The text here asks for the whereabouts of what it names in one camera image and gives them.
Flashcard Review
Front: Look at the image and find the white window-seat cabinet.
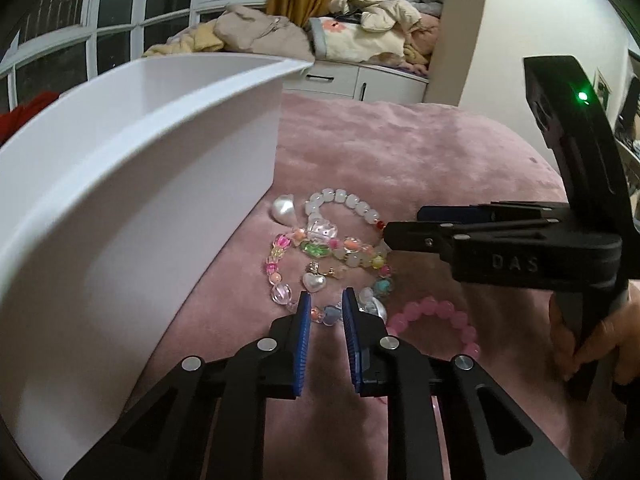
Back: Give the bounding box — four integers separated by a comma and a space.
282, 57, 431, 106

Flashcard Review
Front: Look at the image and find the cream clothes pile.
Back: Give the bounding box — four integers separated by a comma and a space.
330, 0, 423, 31

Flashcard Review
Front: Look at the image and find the white bead bracelet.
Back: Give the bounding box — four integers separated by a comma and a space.
305, 187, 388, 233

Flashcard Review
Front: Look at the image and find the pink cloth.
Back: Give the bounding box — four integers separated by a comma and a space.
402, 12, 441, 67

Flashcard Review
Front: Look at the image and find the floral pillow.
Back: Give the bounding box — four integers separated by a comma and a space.
305, 16, 406, 63

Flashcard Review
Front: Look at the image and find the red cloth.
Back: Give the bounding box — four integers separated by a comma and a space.
0, 97, 51, 146

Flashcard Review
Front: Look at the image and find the white pearl heart charm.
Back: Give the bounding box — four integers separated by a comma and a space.
272, 195, 299, 225

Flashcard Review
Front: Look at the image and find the pink bead bracelet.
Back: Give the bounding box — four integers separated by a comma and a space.
386, 296, 482, 361

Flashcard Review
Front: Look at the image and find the yellow cloth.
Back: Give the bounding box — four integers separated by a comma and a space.
142, 25, 226, 58

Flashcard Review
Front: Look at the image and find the small framed picture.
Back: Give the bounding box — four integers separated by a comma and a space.
594, 67, 612, 107

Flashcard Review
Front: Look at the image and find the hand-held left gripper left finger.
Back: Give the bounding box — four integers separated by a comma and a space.
65, 291, 312, 480

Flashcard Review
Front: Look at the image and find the colourful bead bracelet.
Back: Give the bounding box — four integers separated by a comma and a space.
264, 230, 396, 328

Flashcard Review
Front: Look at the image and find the pink blanket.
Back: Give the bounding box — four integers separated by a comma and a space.
135, 92, 640, 480

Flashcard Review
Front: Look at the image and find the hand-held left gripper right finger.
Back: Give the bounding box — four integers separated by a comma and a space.
342, 287, 583, 480

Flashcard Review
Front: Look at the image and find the charm bracelet with heart pendant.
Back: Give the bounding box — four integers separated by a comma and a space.
297, 217, 388, 295

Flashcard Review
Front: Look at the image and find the person's right forearm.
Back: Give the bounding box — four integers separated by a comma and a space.
611, 340, 640, 441

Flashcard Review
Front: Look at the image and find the person's right hand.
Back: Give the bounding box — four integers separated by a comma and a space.
549, 285, 640, 386

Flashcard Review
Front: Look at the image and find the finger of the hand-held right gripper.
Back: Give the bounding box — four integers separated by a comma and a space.
384, 217, 571, 266
417, 201, 571, 222

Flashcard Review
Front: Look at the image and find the white storage box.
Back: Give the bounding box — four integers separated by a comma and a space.
0, 54, 316, 480

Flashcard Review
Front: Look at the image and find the beige jacket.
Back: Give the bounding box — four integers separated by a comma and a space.
215, 4, 313, 61

